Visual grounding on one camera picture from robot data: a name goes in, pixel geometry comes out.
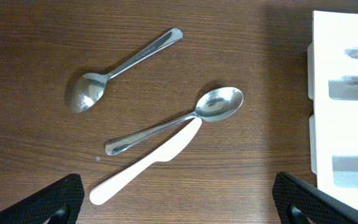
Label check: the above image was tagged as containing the pink plastic knife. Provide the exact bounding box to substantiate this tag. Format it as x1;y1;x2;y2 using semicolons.
89;118;202;205

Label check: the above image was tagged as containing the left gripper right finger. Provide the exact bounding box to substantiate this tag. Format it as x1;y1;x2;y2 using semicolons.
272;172;358;224

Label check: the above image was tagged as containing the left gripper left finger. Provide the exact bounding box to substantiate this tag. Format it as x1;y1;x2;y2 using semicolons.
0;174;85;224

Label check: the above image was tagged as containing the large steel spoon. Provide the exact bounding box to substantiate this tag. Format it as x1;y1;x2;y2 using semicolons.
105;87;244;156

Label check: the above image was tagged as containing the white plastic cutlery tray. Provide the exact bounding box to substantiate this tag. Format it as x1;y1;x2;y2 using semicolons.
307;11;358;210

